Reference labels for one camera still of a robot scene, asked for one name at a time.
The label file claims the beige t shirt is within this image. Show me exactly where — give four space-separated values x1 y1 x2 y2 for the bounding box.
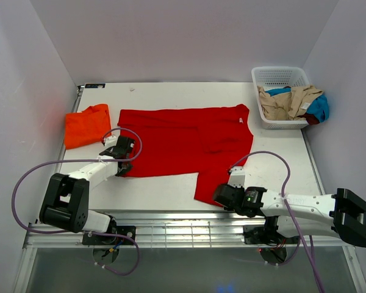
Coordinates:
257 85 324 121

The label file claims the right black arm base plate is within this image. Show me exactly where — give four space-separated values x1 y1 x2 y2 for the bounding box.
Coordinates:
243 225 300 247

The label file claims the white plastic laundry basket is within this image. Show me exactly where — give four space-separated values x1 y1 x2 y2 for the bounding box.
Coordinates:
251 66 310 130

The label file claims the folded orange t shirt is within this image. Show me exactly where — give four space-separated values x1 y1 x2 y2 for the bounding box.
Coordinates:
64 104 111 150

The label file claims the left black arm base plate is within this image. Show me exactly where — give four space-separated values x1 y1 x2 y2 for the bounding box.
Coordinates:
82 225 137 246

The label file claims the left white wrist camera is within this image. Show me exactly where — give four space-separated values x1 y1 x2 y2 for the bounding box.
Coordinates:
102 135 118 149

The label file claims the dark red t shirt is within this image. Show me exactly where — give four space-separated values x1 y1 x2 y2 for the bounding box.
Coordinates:
304 113 320 125

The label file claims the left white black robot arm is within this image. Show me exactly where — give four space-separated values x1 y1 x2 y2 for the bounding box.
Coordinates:
40 136 135 244

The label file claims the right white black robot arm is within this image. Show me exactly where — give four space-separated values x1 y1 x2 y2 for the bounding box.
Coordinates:
213 184 366 248

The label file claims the blue t shirt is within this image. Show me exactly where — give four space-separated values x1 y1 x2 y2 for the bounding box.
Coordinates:
267 87 330 122

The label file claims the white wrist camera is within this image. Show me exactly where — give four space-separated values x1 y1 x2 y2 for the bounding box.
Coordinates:
228 166 245 188
102 135 118 149

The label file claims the blue label sticker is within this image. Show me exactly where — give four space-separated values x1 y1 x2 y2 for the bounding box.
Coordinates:
84 83 106 89

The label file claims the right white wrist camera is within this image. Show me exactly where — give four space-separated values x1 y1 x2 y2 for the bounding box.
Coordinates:
228 166 245 188

